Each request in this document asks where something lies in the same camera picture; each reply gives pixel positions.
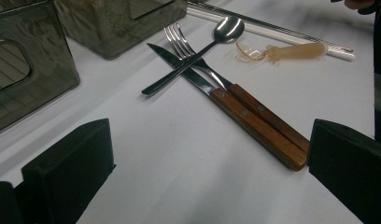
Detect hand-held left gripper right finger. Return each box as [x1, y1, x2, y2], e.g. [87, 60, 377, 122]
[306, 119, 381, 224]

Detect wooden-handled fork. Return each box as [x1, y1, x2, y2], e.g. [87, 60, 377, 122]
[163, 22, 311, 154]

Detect smoky translucent plastic bin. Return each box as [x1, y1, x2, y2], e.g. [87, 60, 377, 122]
[53, 0, 189, 61]
[0, 0, 81, 137]

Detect metal spoon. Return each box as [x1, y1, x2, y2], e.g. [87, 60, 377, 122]
[141, 15, 247, 97]

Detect translucent amber plastic spoon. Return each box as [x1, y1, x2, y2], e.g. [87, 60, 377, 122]
[234, 40, 330, 65]

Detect white straw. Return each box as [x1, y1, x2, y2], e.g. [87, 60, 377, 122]
[186, 7, 357, 62]

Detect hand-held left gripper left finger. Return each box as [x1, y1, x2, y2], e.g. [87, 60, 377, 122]
[21, 118, 117, 224]

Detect wooden-handled steak knife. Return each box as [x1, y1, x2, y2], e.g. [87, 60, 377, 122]
[146, 42, 308, 173]

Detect white table cover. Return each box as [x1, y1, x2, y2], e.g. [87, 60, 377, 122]
[0, 0, 376, 224]

